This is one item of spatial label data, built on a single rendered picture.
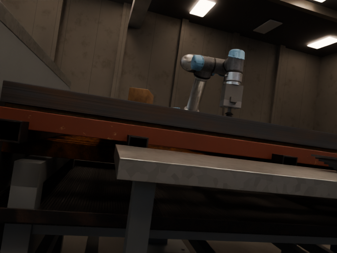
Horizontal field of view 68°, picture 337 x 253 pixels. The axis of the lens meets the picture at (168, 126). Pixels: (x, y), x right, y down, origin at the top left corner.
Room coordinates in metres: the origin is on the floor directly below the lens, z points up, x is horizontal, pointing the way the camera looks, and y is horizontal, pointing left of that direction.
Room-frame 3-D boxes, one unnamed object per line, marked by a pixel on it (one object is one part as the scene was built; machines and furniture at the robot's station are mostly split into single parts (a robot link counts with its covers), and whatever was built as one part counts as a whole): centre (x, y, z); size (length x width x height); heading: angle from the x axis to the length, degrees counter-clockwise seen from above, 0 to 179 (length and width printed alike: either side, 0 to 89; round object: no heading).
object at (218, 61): (1.26, -0.24, 1.17); 0.11 x 0.11 x 0.08; 11
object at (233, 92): (1.15, -0.27, 1.01); 0.10 x 0.09 x 0.16; 5
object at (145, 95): (0.80, 0.10, 0.89); 0.12 x 0.06 x 0.05; 176
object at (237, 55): (1.16, -0.27, 1.17); 0.09 x 0.08 x 0.11; 11
